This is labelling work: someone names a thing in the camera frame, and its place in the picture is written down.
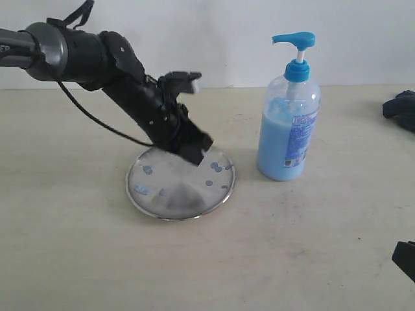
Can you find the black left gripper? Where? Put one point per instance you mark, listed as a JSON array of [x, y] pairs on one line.
[[165, 121]]

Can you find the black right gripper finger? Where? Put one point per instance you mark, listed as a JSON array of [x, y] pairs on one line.
[[404, 258]]

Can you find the blue soap pump bottle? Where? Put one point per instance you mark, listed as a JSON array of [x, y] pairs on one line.
[[290, 111]]

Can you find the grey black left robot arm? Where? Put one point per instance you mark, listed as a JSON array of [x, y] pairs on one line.
[[51, 52]]

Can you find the round stainless steel plate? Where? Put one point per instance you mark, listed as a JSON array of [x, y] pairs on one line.
[[165, 186]]

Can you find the dark cloth on table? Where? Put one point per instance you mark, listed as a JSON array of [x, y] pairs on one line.
[[401, 109]]

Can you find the black wrist camera on gripper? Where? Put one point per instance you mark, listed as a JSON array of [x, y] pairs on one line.
[[176, 82]]

